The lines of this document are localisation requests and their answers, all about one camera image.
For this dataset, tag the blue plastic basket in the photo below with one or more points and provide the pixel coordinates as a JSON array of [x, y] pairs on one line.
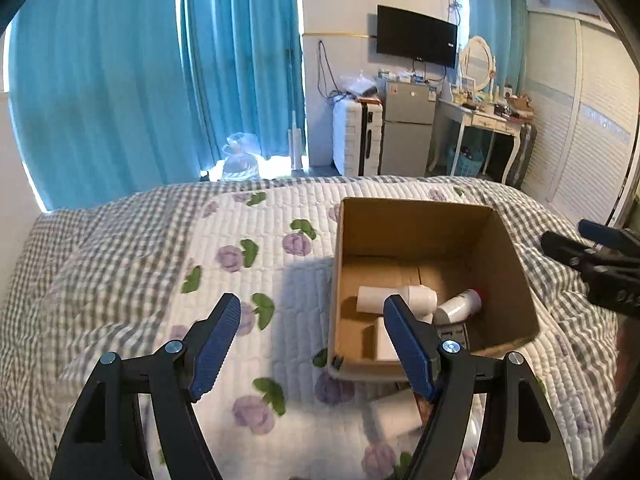
[[465, 162]]

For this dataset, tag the narrow blue curtain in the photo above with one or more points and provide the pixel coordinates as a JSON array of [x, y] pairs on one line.
[[245, 55]]

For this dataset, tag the white cylindrical bottle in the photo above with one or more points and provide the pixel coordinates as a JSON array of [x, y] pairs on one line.
[[380, 299]]

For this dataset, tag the clear plastic bag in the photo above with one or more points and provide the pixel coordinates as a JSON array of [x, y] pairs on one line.
[[357, 85], [241, 162]]

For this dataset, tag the floral checked quilt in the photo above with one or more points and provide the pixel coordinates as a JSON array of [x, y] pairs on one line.
[[150, 260]]

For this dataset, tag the white suitcase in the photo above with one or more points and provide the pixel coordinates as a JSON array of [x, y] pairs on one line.
[[346, 140]]

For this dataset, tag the teal curtain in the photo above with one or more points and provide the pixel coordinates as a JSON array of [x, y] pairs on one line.
[[492, 15]]

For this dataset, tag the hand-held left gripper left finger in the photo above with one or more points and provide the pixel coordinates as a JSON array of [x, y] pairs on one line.
[[215, 347]]

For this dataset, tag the small white carton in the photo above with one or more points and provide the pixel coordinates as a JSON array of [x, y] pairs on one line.
[[385, 342]]

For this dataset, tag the grey hard suitcase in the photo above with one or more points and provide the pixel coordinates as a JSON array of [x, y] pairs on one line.
[[524, 152]]

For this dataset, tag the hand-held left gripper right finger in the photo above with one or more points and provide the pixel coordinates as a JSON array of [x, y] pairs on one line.
[[412, 355]]

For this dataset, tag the white spray bottle red cap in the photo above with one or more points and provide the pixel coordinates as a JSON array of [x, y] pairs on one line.
[[457, 306]]

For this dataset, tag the silver mini fridge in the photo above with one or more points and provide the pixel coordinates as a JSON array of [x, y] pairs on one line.
[[406, 130]]

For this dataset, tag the white slatted wardrobe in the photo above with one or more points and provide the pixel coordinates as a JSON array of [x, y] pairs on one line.
[[575, 125]]

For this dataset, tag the white dressing table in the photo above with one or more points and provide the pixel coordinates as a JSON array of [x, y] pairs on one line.
[[475, 119]]

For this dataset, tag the white flat packet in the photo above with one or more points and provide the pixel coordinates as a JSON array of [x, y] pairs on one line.
[[397, 412]]

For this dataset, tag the wide blue curtain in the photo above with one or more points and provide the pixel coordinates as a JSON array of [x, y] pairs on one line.
[[95, 85]]

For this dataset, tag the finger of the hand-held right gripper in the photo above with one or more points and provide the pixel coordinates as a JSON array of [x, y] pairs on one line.
[[562, 247], [600, 232]]

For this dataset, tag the black wall television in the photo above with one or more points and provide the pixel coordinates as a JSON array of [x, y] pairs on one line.
[[416, 36]]

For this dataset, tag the brown cardboard box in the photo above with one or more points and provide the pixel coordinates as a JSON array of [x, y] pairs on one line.
[[435, 240]]

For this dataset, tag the white oval vanity mirror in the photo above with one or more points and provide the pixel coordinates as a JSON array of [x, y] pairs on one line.
[[476, 62]]

